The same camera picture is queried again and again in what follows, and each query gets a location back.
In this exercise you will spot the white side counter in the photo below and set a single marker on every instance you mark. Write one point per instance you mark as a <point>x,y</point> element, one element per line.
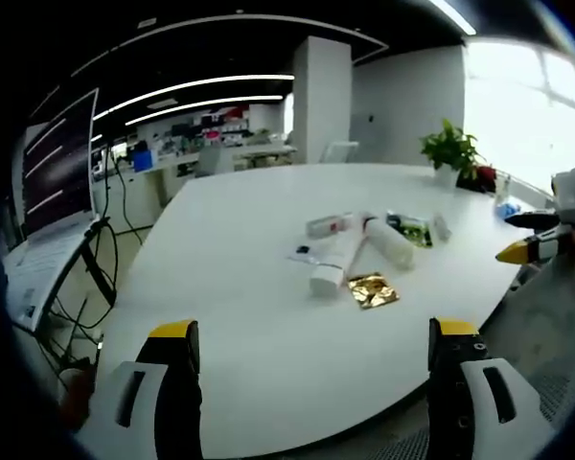
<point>139,196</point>

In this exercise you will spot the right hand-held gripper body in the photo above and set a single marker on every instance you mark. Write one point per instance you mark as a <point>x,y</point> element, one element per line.
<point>571,194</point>

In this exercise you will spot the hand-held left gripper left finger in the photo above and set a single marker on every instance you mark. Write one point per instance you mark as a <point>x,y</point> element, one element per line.
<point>144,388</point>

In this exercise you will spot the red flower plant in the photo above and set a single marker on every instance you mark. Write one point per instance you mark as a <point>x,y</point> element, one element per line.
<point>479,178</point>

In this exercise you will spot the blue crumpled object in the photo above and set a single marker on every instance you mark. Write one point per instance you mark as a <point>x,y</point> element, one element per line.
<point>508,209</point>

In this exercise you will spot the green black skincare packet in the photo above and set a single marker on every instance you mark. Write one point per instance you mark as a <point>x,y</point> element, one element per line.
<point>409,229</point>

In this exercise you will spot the grey mesh chair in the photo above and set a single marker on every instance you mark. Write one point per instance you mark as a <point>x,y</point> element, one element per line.
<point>541,354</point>

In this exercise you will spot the thin white skincare tube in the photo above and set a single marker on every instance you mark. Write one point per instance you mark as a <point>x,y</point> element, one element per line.
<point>361,244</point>

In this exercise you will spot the small clear skincare bottle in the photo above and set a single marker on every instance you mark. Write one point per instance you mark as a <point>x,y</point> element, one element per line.
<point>442,226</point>

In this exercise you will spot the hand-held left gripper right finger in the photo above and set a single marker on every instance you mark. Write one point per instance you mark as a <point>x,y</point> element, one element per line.
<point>465,388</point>

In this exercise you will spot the blue storage box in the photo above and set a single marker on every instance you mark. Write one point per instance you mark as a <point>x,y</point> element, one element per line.
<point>143,160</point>

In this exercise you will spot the white cylindrical skincare bottle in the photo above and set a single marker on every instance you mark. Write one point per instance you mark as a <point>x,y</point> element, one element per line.
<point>390,242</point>

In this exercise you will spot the gold foil skincare sachet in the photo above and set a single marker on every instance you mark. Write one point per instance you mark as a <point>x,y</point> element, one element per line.
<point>373,289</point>

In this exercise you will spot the grey office chair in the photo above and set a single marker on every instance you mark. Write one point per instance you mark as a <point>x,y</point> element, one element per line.
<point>215,160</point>

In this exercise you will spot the potted green plant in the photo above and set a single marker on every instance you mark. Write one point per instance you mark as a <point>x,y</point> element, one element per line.
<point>448,148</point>

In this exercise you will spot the white skincare sachet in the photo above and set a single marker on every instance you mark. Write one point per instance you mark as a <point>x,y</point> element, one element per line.
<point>306,251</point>

